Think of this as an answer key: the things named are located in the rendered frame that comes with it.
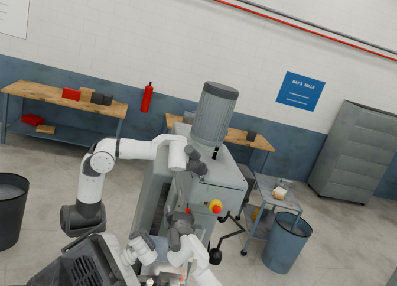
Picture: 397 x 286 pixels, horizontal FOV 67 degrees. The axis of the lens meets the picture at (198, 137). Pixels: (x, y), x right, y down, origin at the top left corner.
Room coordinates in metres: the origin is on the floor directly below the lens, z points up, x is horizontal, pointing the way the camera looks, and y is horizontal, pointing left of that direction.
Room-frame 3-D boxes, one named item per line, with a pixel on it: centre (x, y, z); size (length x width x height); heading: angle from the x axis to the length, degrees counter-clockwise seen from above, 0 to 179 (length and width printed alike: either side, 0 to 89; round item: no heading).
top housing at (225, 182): (1.43, -0.10, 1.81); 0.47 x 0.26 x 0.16; 14
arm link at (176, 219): (1.06, -0.04, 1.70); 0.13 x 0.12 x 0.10; 104
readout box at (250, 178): (1.79, -0.36, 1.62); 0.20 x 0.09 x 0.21; 14
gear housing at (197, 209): (1.46, -0.10, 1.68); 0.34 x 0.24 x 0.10; 14
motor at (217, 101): (1.66, -0.04, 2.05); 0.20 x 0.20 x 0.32
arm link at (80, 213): (0.97, 0.34, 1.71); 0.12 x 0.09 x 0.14; 128
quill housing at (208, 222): (1.42, -0.11, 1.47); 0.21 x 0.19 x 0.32; 104
